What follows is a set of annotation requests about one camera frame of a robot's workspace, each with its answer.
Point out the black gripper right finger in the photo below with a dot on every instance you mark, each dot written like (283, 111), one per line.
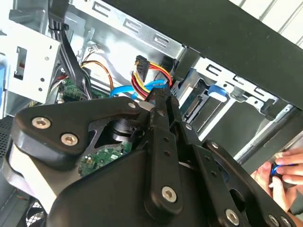
(201, 153)

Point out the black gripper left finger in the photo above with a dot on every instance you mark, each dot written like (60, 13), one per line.
(71, 113)

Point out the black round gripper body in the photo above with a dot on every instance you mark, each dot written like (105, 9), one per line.
(106, 189)

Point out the hard disk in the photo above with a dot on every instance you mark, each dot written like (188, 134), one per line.
(196, 99)

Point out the person's hand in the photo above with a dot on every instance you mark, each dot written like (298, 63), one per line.
(293, 198)

